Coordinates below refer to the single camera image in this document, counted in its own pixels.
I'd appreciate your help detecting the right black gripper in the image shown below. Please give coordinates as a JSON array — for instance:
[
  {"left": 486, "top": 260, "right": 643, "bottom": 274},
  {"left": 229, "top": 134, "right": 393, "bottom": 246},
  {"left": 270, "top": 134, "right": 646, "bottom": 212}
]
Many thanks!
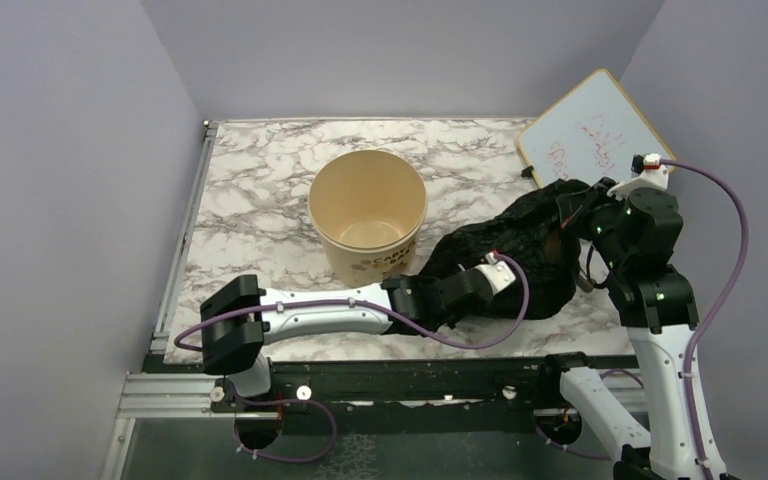
[{"left": 559, "top": 176, "right": 631, "bottom": 270}]

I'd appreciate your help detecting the black plastic trash bag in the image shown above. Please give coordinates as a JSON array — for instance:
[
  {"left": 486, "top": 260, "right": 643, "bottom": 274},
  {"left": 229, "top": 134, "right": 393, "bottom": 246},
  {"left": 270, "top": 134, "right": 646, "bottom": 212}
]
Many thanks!
[{"left": 405, "top": 180, "right": 588, "bottom": 320}]

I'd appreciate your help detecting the beige round trash bin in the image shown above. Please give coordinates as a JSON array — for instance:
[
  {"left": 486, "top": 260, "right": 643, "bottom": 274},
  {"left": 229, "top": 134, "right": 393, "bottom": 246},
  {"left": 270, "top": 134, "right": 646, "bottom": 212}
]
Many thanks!
[{"left": 307, "top": 150, "right": 428, "bottom": 287}]

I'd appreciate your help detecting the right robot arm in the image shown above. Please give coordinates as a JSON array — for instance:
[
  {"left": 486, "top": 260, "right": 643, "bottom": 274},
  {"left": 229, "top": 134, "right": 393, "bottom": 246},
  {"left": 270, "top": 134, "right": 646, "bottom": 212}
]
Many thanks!
[{"left": 536, "top": 186, "right": 730, "bottom": 479}]

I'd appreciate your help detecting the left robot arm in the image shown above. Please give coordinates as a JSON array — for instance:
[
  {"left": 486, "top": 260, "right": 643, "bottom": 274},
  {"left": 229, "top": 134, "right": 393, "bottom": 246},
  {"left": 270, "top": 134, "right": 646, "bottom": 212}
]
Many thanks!
[{"left": 200, "top": 266, "right": 505, "bottom": 376}]

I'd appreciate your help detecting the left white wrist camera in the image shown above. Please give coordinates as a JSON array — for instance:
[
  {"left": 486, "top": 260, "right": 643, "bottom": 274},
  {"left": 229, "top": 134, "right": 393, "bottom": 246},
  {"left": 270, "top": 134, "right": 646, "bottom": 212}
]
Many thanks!
[{"left": 475, "top": 251, "right": 518, "bottom": 296}]

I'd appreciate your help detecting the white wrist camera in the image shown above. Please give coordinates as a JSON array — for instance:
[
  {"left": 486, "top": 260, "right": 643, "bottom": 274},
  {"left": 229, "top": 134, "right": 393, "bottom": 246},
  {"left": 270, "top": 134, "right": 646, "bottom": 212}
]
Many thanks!
[
  {"left": 475, "top": 251, "right": 518, "bottom": 296},
  {"left": 607, "top": 153, "right": 669, "bottom": 199}
]

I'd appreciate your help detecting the white board with wooden frame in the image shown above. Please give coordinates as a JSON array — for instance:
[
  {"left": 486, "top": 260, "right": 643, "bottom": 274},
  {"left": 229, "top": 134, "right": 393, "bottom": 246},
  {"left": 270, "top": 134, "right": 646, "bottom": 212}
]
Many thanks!
[{"left": 517, "top": 69, "right": 674, "bottom": 187}]

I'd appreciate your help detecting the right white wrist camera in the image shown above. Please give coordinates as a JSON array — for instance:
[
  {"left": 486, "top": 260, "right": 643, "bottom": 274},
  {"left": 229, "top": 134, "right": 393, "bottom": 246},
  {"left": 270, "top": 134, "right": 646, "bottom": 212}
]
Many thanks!
[{"left": 607, "top": 153, "right": 669, "bottom": 199}]

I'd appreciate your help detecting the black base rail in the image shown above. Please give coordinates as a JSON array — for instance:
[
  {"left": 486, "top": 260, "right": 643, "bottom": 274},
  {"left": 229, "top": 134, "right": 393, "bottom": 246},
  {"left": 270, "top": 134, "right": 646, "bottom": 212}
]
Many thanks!
[{"left": 118, "top": 356, "right": 566, "bottom": 435}]

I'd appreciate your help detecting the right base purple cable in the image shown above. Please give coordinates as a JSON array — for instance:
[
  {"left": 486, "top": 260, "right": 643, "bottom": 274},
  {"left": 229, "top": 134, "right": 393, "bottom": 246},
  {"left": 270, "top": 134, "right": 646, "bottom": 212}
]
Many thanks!
[{"left": 534, "top": 367, "right": 644, "bottom": 461}]

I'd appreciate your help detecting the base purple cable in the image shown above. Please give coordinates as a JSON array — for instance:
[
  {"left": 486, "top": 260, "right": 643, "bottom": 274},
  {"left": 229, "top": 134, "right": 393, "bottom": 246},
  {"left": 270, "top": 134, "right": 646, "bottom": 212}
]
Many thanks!
[
  {"left": 228, "top": 384, "right": 339, "bottom": 463},
  {"left": 534, "top": 367, "right": 644, "bottom": 461}
]

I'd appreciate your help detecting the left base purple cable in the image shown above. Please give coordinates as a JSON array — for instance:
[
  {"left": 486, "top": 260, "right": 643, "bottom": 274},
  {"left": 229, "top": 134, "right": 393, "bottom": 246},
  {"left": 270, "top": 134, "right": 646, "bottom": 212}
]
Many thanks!
[{"left": 228, "top": 384, "right": 339, "bottom": 463}]

